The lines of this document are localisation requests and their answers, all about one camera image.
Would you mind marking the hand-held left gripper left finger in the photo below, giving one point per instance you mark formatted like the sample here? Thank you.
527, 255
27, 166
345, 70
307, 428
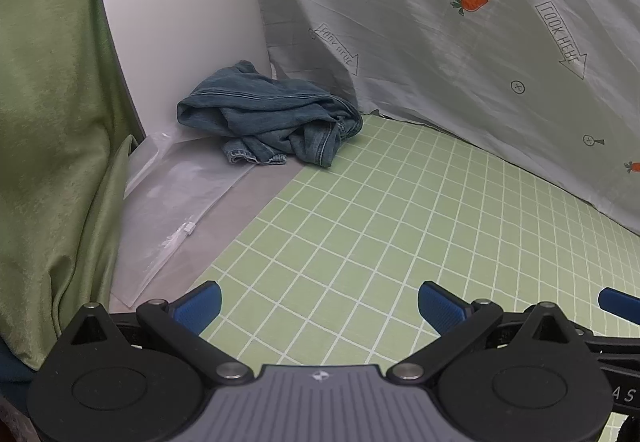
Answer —
200, 306

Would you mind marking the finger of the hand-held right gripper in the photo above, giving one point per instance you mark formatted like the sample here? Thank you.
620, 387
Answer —
620, 300

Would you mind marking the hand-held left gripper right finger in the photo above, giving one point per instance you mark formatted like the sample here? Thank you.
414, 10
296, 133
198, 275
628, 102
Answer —
441, 307

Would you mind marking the blue denim jeans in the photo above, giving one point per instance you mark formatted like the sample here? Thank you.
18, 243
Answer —
265, 112

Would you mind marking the clear plastic bag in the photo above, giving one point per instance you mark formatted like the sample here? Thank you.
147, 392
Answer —
170, 202

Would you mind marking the dark blue cloth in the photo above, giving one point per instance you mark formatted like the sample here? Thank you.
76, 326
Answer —
12, 364

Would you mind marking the green curtain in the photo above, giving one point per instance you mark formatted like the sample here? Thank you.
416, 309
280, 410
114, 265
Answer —
50, 122

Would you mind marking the grey carrot print sheet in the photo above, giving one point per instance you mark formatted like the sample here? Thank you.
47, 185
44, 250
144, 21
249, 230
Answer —
425, 47

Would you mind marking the white panel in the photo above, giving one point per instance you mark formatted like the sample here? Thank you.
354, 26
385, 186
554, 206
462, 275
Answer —
175, 22

